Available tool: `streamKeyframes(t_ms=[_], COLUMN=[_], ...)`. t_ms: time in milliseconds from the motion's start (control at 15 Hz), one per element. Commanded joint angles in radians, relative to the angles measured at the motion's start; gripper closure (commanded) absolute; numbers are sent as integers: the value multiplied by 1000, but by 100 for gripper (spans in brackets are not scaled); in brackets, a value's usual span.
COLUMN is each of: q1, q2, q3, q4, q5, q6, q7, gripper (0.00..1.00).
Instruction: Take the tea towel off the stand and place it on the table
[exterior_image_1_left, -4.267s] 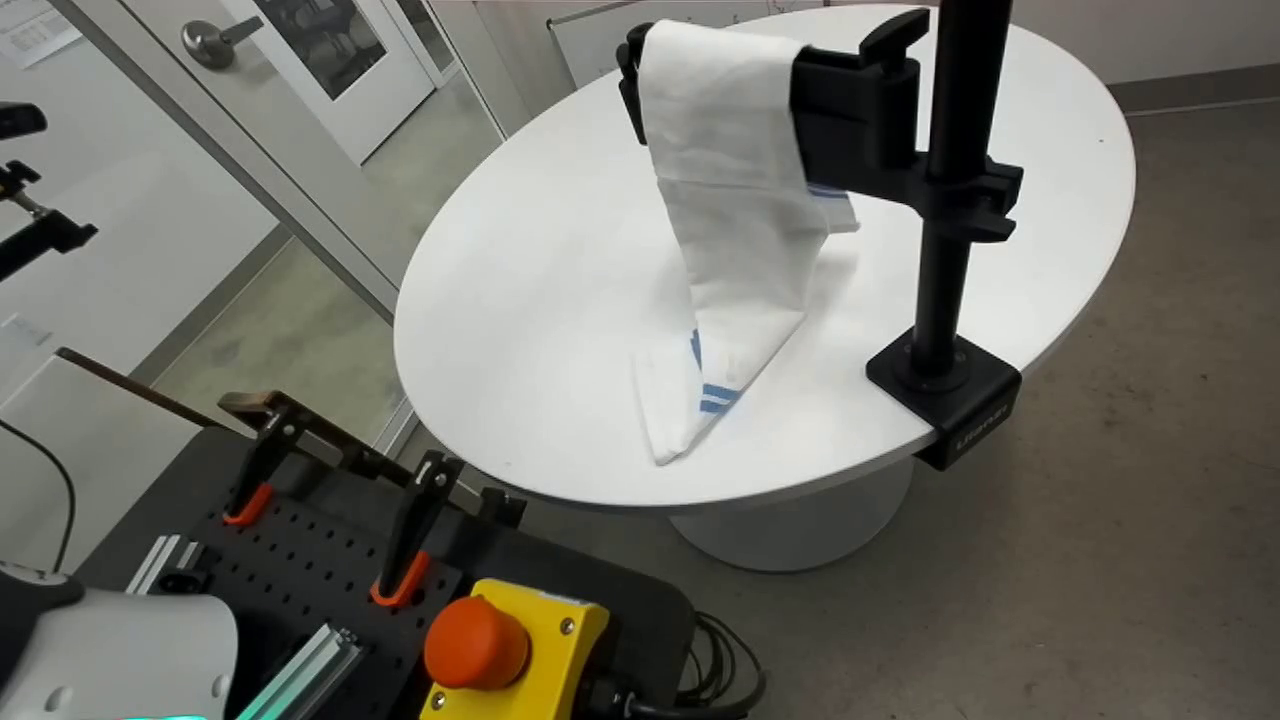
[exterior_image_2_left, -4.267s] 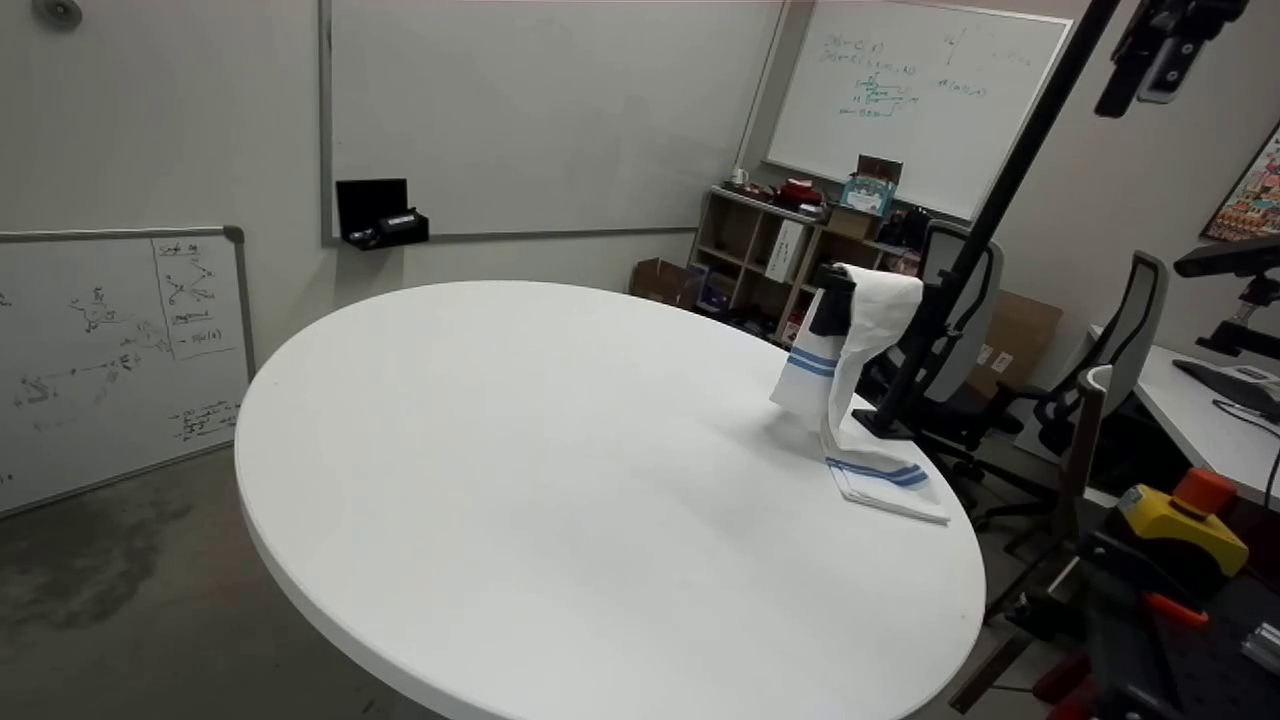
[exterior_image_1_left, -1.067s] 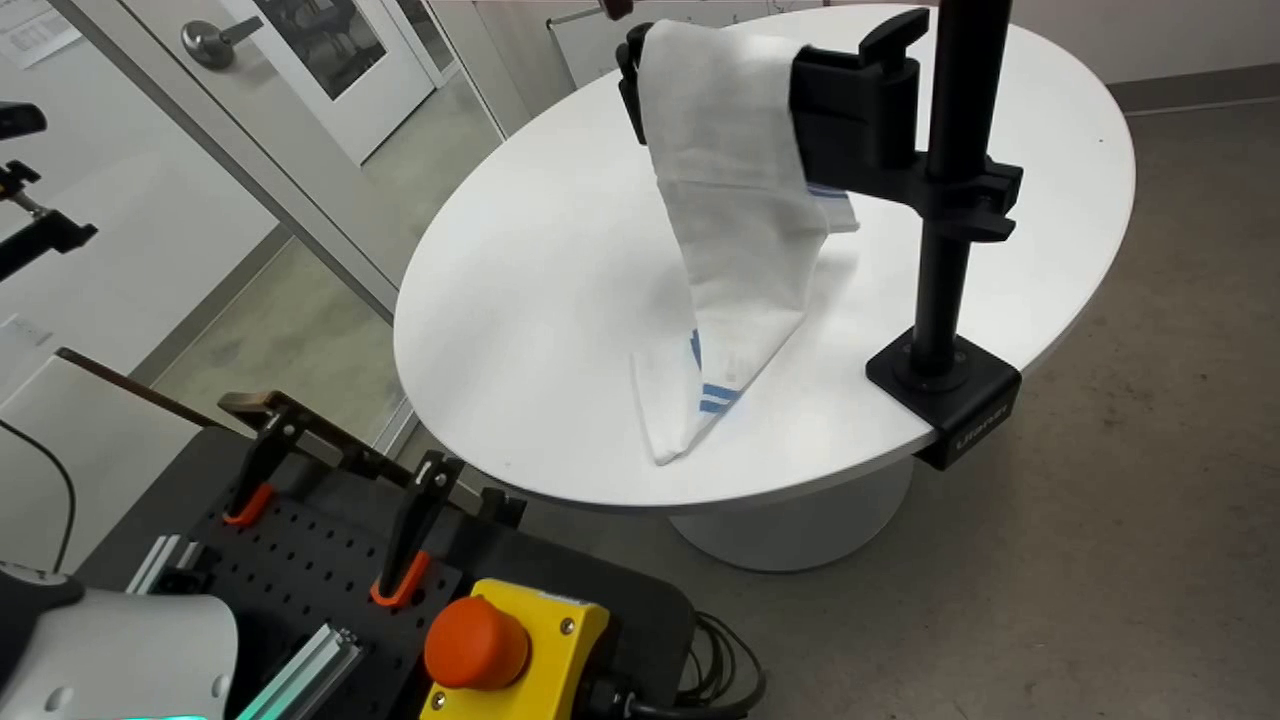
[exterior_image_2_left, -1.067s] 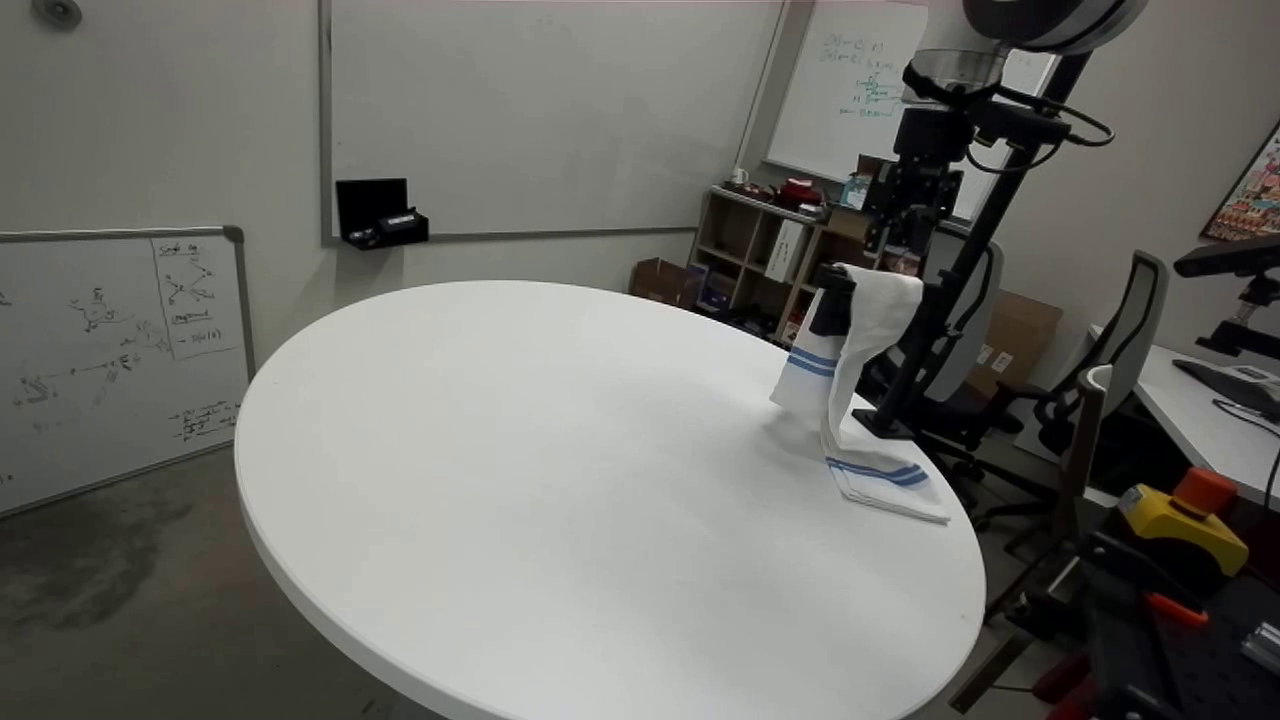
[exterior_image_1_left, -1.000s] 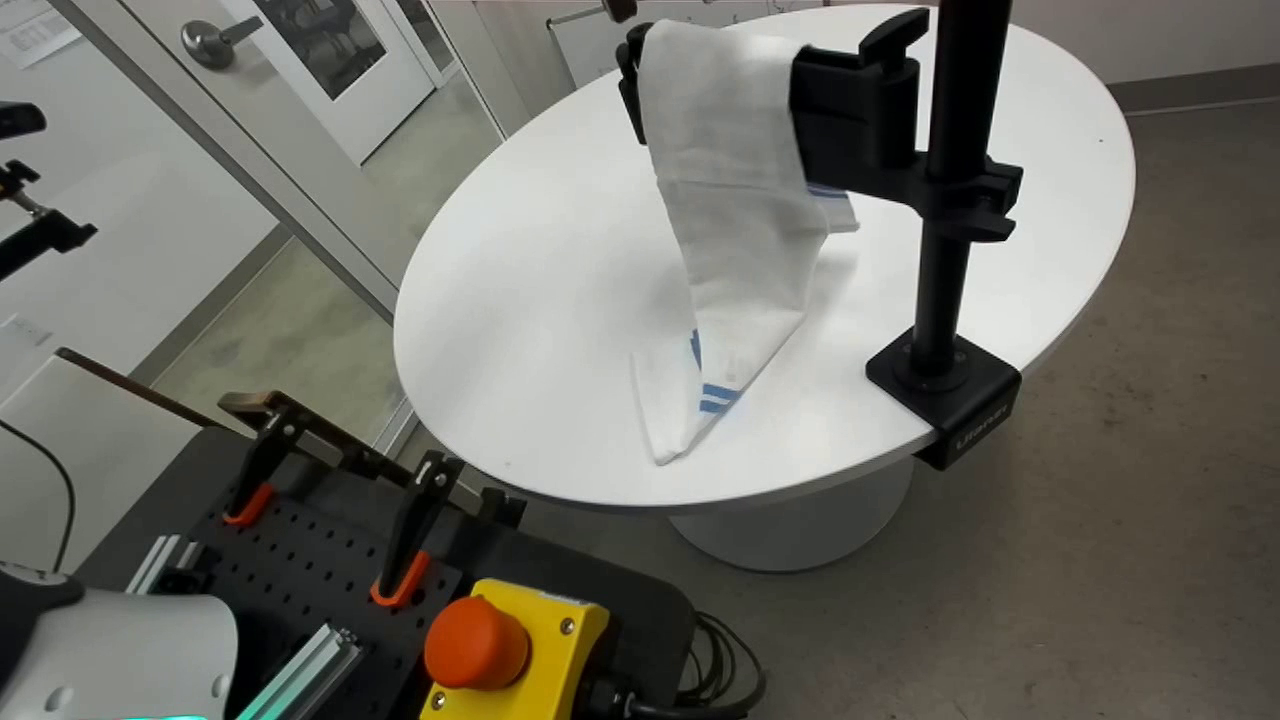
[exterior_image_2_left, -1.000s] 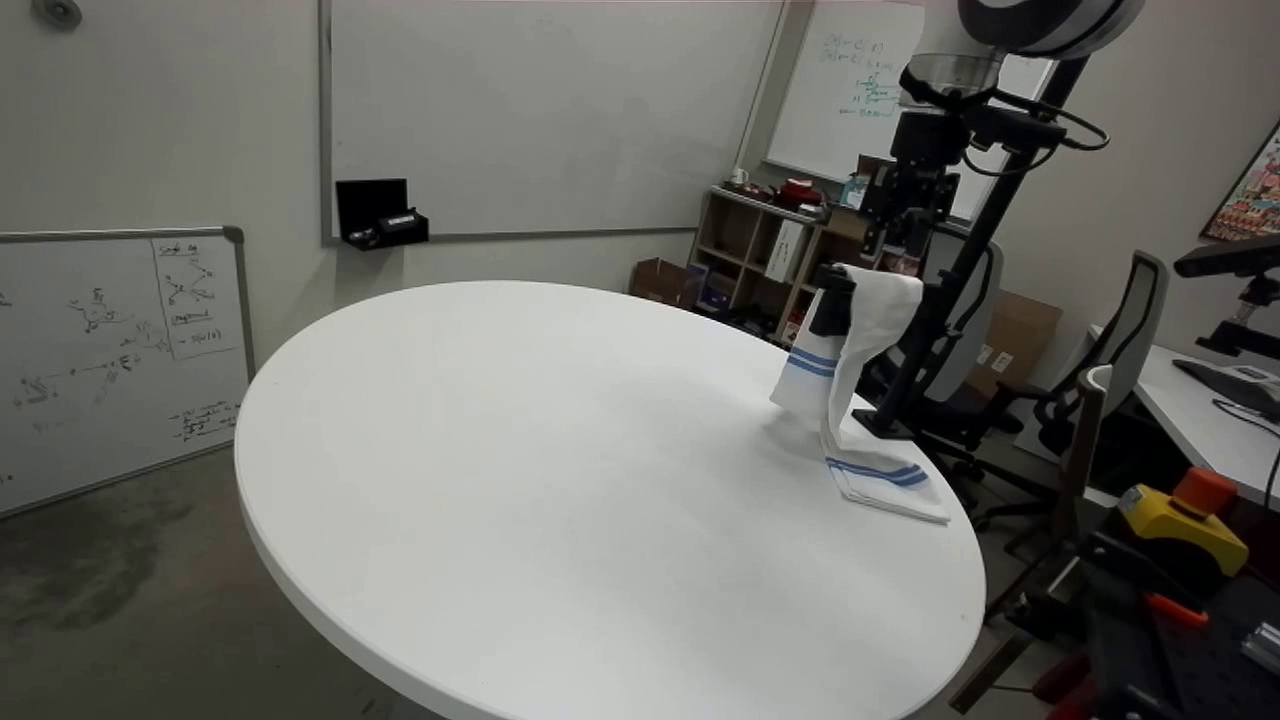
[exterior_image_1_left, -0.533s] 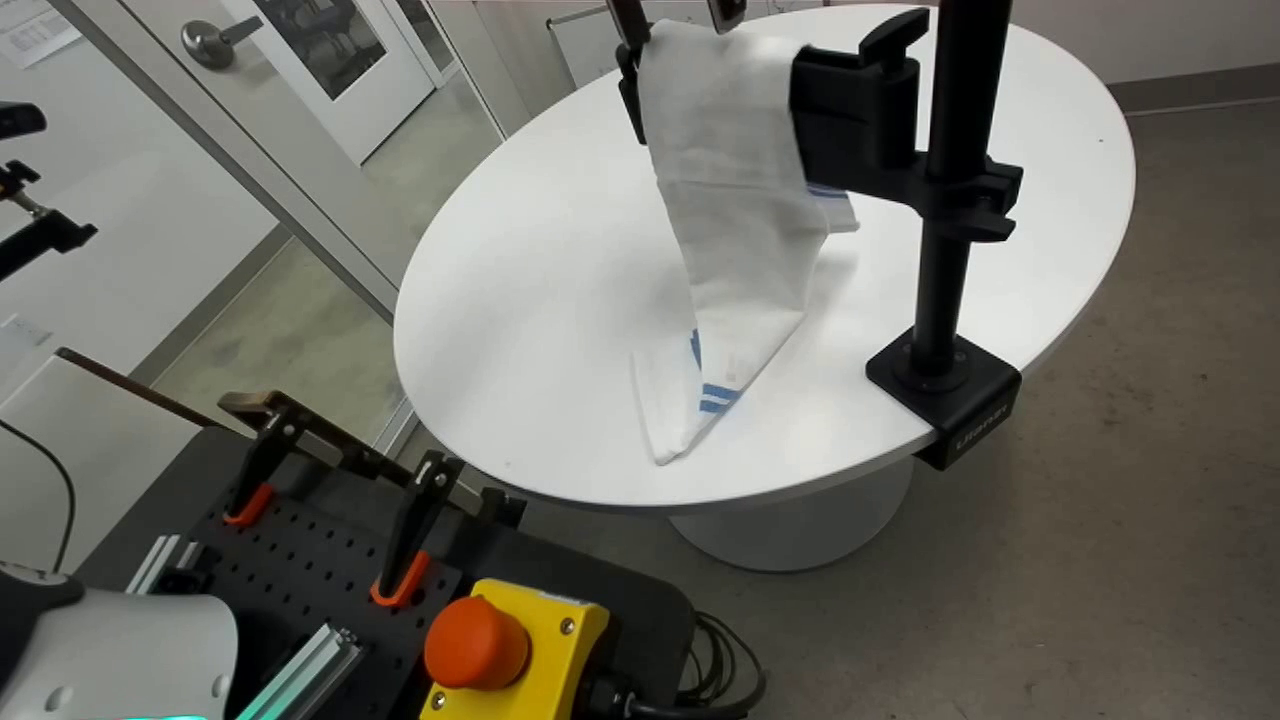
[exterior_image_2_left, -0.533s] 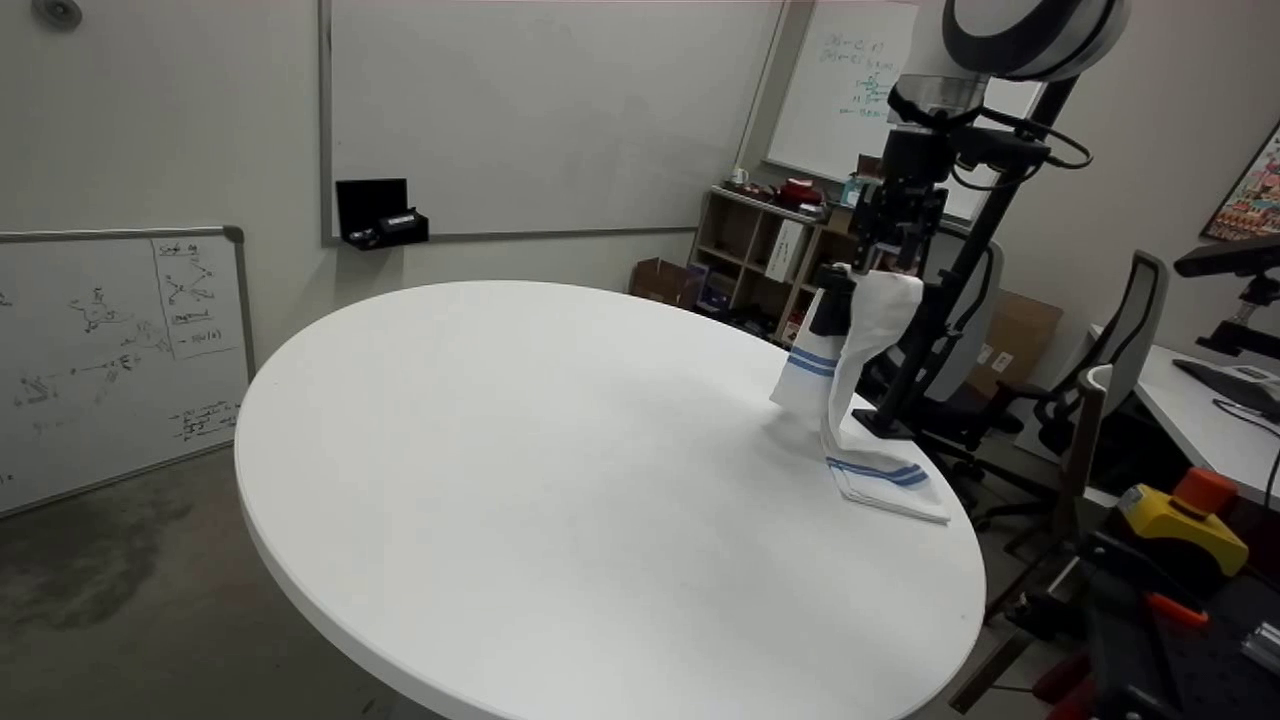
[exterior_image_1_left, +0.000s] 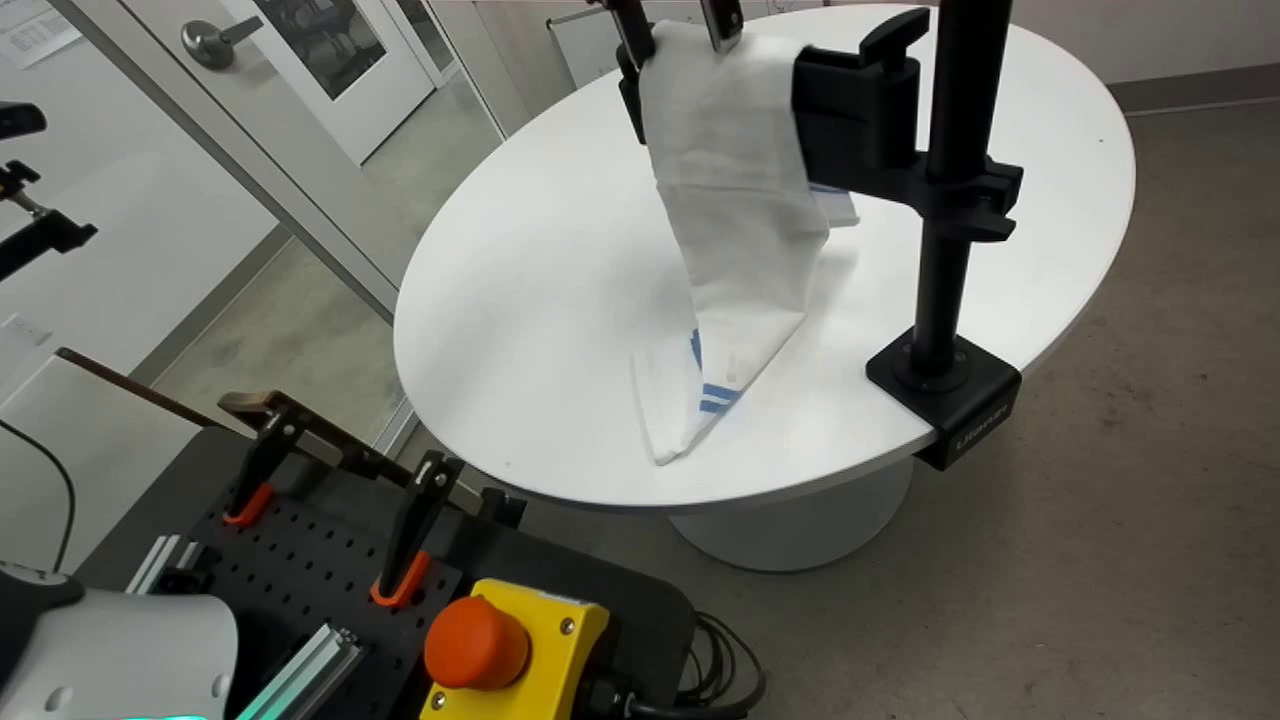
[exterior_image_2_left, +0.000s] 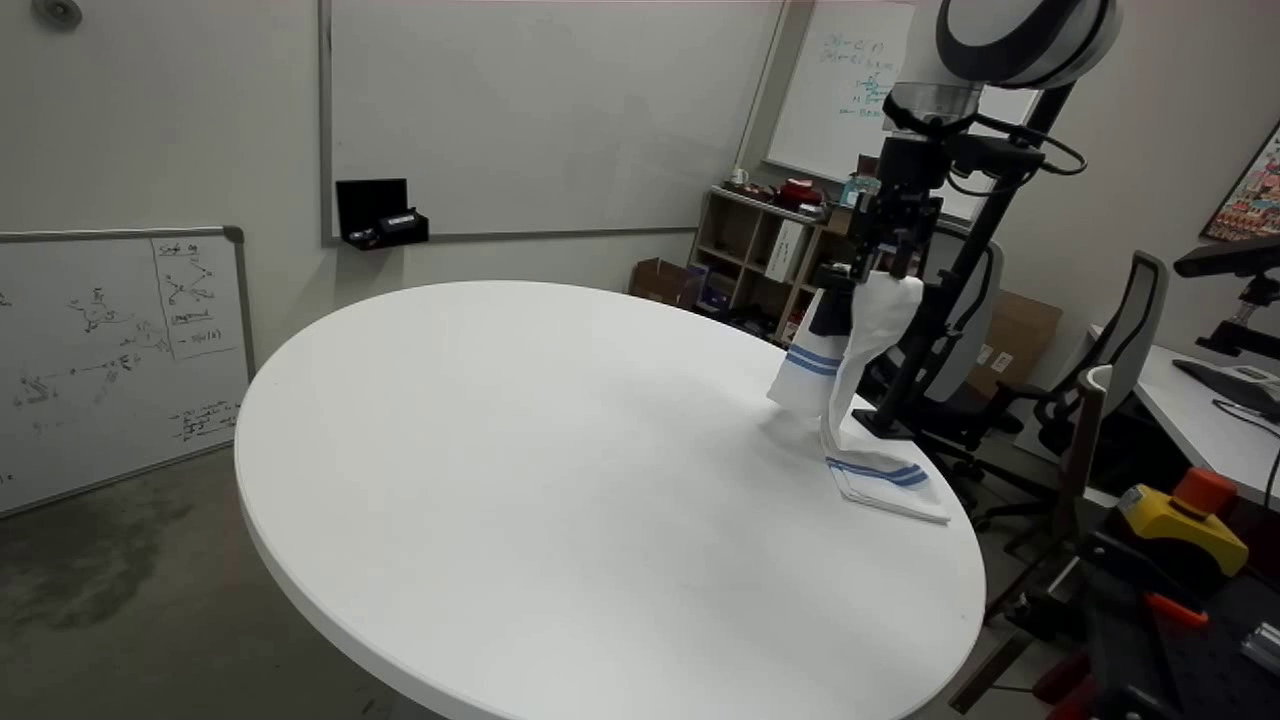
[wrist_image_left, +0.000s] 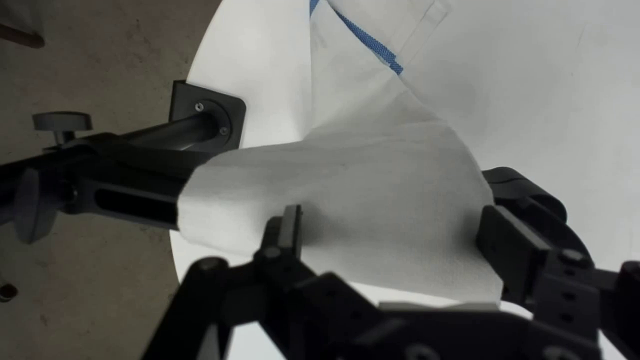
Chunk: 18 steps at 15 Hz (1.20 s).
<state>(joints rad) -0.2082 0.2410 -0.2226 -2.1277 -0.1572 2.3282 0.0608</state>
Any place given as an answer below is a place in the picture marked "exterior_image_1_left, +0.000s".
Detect white tea towel blue stripes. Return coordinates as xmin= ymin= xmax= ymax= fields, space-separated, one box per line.
xmin=629 ymin=14 xmax=864 ymax=468

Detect white door with window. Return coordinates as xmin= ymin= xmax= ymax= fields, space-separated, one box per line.
xmin=118 ymin=0 xmax=445 ymax=166

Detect white paper sheet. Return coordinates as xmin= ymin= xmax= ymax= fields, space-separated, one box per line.
xmin=0 ymin=0 xmax=85 ymax=70

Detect black perforated mounting board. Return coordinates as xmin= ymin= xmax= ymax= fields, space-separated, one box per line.
xmin=73 ymin=433 xmax=701 ymax=720

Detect yellow emergency stop red button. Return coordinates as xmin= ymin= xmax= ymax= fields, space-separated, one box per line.
xmin=417 ymin=575 xmax=615 ymax=720

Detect silver door handle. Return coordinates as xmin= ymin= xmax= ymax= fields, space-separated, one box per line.
xmin=181 ymin=10 xmax=268 ymax=70

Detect white table pedestal base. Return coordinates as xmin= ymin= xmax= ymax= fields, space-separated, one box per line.
xmin=663 ymin=456 xmax=920 ymax=575

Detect orange-handled clamps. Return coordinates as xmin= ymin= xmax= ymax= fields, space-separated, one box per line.
xmin=217 ymin=388 xmax=528 ymax=528

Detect black clamp orange handle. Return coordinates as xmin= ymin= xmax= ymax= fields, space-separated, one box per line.
xmin=217 ymin=402 xmax=305 ymax=531
xmin=370 ymin=451 xmax=469 ymax=615

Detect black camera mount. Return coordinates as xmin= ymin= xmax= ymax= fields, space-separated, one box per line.
xmin=0 ymin=98 xmax=102 ymax=282

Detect black cable bundle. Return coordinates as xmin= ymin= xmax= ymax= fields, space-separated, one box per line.
xmin=585 ymin=613 xmax=772 ymax=720

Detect aluminium extrusion rail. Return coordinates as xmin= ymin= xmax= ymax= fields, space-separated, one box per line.
xmin=238 ymin=619 xmax=370 ymax=720
xmin=123 ymin=531 xmax=210 ymax=601

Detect thin black cable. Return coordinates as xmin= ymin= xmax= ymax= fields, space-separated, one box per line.
xmin=0 ymin=416 xmax=82 ymax=575

